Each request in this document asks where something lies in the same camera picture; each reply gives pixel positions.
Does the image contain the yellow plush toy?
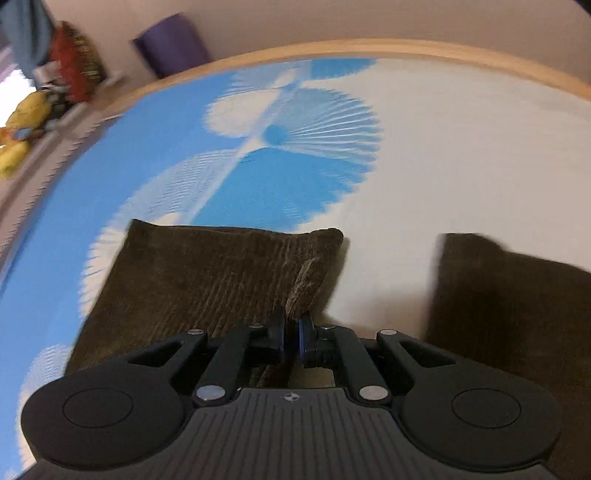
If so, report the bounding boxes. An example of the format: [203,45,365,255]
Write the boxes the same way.
[0,137,34,180]
[4,90,54,132]

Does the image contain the brown corduroy pants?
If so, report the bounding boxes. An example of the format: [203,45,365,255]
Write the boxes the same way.
[65,219,591,480]

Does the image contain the grey fringed rug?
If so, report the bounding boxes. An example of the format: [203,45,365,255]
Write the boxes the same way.
[0,104,112,259]

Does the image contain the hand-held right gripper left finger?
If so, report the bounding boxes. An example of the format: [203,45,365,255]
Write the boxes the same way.
[124,307,289,409]

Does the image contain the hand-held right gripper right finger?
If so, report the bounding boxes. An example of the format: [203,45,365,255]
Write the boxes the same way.
[296,315,458,409]

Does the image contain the blue cloth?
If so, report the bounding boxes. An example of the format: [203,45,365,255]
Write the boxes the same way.
[0,0,55,78]

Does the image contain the red patterned cloth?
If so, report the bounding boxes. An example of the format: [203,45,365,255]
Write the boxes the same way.
[48,22,106,106]

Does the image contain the blue and white patterned mat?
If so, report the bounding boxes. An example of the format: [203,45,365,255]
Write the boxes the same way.
[0,55,591,480]

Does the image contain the purple cushion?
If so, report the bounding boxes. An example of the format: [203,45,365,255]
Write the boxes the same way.
[133,14,213,80]

